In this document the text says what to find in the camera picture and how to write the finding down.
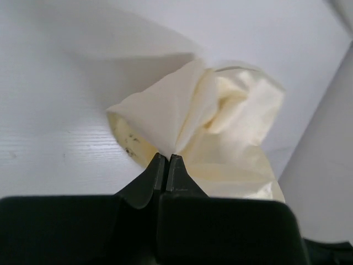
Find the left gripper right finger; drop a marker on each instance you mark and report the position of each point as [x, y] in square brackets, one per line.
[196, 229]

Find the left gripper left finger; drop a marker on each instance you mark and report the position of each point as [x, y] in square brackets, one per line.
[82, 229]

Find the cream cloth napkin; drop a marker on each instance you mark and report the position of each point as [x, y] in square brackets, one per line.
[216, 120]

